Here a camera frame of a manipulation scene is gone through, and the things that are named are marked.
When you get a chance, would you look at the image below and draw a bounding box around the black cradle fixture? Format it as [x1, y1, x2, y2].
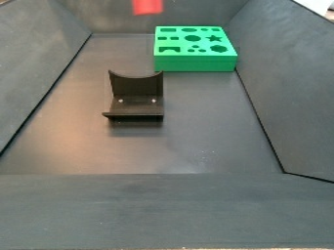
[102, 71, 165, 119]

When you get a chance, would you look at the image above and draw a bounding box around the green shape sorter block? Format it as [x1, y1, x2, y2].
[154, 26, 238, 72]

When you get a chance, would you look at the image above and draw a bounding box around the red cylinder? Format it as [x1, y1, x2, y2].
[133, 0, 163, 16]

